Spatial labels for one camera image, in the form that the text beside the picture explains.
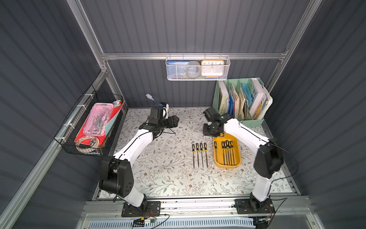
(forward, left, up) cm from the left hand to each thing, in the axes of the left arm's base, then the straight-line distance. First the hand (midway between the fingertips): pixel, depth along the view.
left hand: (172, 118), depth 86 cm
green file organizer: (+15, -50, +1) cm, 52 cm away
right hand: (-5, -23, -8) cm, 25 cm away
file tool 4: (-12, -13, -21) cm, 27 cm away
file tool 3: (-11, -16, -21) cm, 29 cm away
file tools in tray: (-8, -37, -20) cm, 43 cm away
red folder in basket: (-2, +29, +10) cm, 31 cm away
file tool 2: (-10, -19, -22) cm, 31 cm away
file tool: (-10, -22, -22) cm, 33 cm away
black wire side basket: (-22, +40, +5) cm, 45 cm away
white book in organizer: (+16, -61, -8) cm, 63 cm away
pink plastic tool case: (-9, +37, +10) cm, 39 cm away
